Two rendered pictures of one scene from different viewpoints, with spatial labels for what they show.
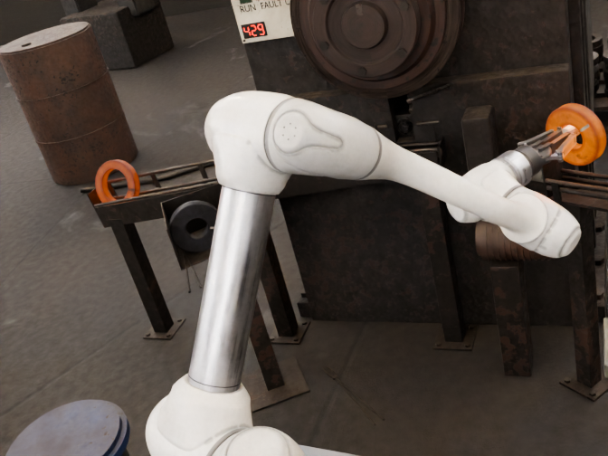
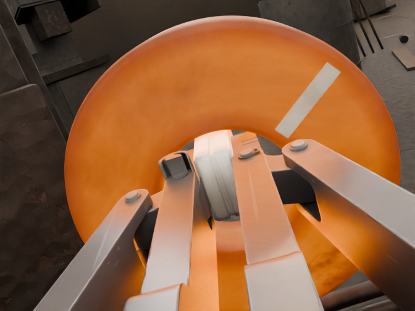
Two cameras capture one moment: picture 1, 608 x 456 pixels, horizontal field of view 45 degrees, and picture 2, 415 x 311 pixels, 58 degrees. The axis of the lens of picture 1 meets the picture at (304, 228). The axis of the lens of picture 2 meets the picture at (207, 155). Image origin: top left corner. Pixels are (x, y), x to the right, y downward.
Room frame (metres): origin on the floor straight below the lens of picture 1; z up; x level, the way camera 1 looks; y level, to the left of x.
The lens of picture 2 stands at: (1.50, -0.55, 0.87)
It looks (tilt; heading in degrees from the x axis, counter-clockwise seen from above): 19 degrees down; 305
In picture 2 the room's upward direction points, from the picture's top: 19 degrees counter-clockwise
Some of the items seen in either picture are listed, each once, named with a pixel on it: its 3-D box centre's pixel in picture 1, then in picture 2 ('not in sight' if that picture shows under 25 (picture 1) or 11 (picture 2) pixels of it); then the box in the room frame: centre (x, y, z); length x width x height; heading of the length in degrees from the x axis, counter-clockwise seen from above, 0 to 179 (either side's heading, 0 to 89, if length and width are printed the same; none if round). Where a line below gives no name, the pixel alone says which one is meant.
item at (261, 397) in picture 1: (239, 300); not in sight; (1.97, 0.26, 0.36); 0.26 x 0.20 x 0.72; 98
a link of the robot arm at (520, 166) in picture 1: (510, 171); not in sight; (1.49, -0.49, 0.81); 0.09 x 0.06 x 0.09; 28
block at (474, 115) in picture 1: (481, 149); not in sight; (1.91, -0.55, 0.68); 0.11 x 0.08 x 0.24; 153
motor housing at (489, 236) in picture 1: (525, 296); not in sight; (1.73, -0.57, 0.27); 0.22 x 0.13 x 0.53; 63
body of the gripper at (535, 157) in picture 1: (531, 157); not in sight; (1.52, -0.56, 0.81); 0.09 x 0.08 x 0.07; 118
